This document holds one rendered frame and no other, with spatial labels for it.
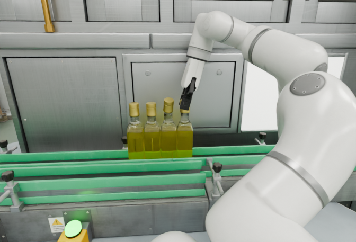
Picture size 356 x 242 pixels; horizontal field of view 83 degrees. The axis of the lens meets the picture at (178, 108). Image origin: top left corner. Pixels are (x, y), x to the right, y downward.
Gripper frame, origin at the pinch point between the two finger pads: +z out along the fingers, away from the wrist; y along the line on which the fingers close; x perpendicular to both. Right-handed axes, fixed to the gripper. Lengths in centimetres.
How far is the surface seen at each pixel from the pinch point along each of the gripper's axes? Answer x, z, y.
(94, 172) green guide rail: -24.2, 29.5, 7.1
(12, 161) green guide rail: -56, 38, -2
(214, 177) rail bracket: 12.7, 16.7, 15.5
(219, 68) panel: 11.5, -13.7, -12.8
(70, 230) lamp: -25, 39, 22
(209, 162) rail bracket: 13.3, 17.3, 6.1
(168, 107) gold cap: -5.3, 2.6, 2.3
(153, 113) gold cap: -9.5, 5.8, 1.8
